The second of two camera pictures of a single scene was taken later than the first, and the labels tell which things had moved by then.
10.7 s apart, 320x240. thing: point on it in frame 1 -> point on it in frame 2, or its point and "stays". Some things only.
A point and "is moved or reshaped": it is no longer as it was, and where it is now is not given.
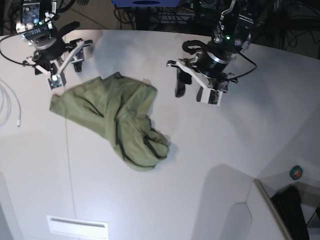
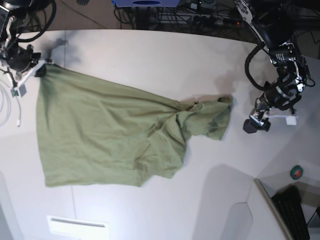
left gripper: (53, 55) -> (20, 59)
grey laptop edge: (270, 207) stays
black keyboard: (288, 202) stays
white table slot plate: (76, 226) stays
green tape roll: (295, 172) stays
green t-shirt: (119, 107) is moved or reshaped
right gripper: (208, 66) -> (281, 93)
